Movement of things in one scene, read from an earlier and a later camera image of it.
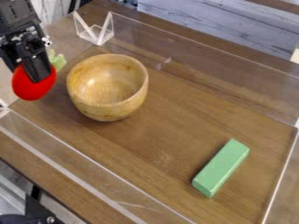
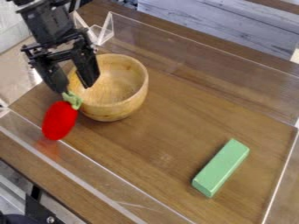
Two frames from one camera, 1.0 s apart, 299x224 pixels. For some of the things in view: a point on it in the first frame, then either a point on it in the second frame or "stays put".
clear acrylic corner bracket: [95, 34] stays put
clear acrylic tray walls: [162, 122] stays put
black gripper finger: [34, 59] to [86, 63]
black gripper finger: [12, 59] to [54, 74]
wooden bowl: [107, 87] stays put
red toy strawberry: [30, 89] to [60, 115]
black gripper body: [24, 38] to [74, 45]
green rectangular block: [219, 169] stays put
